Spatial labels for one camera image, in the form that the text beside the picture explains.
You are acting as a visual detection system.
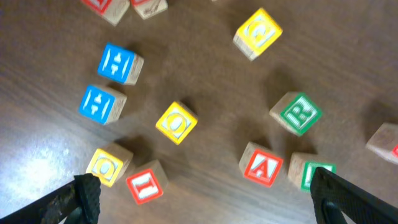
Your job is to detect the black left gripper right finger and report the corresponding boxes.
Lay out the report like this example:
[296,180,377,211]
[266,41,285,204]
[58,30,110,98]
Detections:
[310,167,397,224]

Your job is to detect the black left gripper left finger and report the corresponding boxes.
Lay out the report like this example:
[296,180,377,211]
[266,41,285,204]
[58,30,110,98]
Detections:
[1,174,101,224]

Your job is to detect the green r block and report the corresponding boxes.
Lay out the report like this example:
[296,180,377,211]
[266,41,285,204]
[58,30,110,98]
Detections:
[288,152,336,192]
[269,91,323,136]

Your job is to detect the yellow O block lower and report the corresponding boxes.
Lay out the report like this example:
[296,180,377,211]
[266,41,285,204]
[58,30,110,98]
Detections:
[86,143,134,187]

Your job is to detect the yellow o block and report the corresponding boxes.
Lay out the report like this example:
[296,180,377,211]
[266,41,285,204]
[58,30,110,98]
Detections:
[86,143,134,187]
[155,101,198,145]

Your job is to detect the red I block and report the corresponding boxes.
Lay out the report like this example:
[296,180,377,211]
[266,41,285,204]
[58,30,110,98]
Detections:
[126,160,169,205]

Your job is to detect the red Q block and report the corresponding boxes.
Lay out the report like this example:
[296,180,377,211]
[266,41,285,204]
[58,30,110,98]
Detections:
[366,123,397,164]

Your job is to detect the red A block lower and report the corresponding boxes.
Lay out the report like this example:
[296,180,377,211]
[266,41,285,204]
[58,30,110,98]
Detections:
[238,142,284,188]

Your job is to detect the blue H block lower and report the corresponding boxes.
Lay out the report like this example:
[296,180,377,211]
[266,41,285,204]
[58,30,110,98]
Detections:
[79,85,127,125]

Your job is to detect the blue h block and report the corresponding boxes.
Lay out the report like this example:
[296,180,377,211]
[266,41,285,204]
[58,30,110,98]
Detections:
[79,85,127,125]
[97,43,144,85]

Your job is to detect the yellow O block upper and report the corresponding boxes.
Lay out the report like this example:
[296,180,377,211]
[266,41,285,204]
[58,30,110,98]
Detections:
[155,101,198,145]

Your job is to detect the blue H block upper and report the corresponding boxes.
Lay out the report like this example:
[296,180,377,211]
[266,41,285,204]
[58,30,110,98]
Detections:
[97,43,144,85]

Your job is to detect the yellow G block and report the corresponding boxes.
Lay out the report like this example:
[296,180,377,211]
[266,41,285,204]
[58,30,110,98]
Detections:
[233,7,283,61]

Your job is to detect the red M block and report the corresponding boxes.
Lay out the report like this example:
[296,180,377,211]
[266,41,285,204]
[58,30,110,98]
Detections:
[81,0,130,26]

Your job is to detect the red 6 block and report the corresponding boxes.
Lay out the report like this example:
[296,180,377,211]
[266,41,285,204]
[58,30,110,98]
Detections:
[131,0,168,19]

